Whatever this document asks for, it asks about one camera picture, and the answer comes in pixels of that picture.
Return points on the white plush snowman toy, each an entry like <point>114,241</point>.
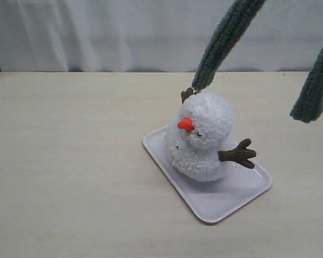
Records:
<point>196,141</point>

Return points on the white rectangular tray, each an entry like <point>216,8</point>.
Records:
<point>211,201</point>

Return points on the white backdrop curtain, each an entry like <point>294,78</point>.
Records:
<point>166,36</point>

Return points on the green knitted scarf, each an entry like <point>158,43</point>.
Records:
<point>308,106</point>

